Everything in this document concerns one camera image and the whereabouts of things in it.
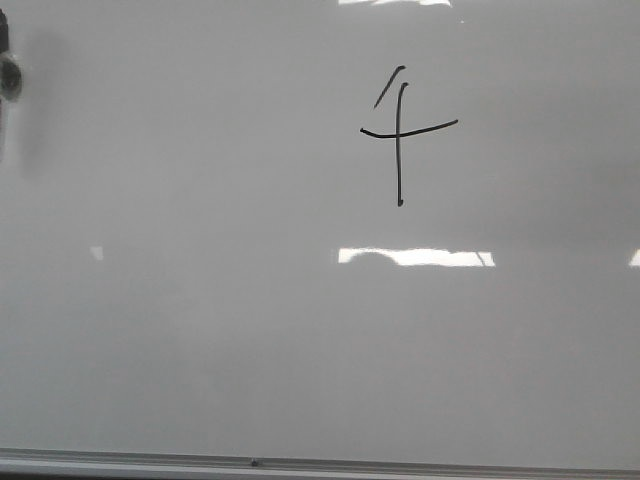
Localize round grey magnet holder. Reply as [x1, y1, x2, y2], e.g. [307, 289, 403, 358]
[1, 53, 23, 101]

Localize aluminium whiteboard bottom frame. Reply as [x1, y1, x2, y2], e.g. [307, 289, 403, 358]
[1, 448, 639, 479]

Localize white whiteboard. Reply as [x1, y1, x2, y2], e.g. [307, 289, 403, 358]
[1, 1, 639, 469]

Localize white marker with black tape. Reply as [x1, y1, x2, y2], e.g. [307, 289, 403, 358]
[0, 10, 9, 149]

